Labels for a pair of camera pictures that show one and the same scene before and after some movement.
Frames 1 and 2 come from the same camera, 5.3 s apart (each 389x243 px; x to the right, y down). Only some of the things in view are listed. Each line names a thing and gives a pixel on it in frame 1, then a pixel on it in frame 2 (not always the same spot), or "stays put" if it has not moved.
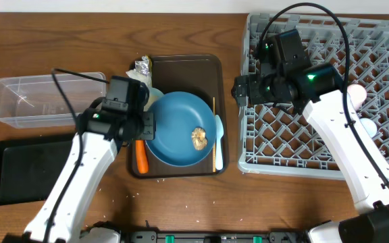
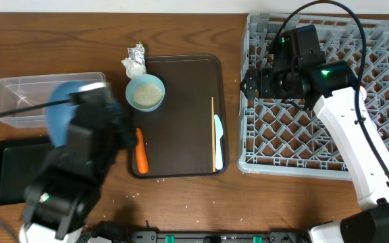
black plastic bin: [26, 169] stays put
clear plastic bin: [34, 101] stays put
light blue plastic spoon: [219, 133] stays put
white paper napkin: [141, 77] -> [134, 68]
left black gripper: [148, 125] -> [114, 121]
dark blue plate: [177, 115] -> [59, 118]
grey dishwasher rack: [373, 53] stays put
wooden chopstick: [214, 133] stays put
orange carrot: [142, 158] stays put
